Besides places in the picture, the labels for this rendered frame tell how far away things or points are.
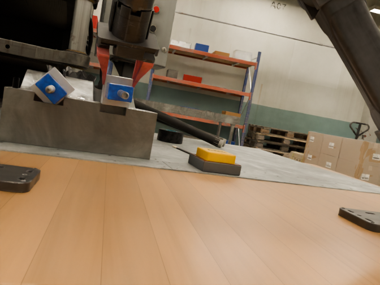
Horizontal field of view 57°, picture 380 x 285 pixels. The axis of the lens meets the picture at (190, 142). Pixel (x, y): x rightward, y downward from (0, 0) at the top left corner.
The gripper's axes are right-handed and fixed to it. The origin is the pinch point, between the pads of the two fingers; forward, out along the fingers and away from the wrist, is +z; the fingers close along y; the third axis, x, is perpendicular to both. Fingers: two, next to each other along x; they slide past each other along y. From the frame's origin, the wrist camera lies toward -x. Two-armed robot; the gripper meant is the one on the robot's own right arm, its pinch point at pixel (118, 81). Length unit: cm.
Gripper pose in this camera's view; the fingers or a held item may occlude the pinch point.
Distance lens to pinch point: 66.6
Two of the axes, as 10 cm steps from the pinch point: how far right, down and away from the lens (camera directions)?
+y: -9.3, -1.1, -3.5
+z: -3.0, 7.6, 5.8
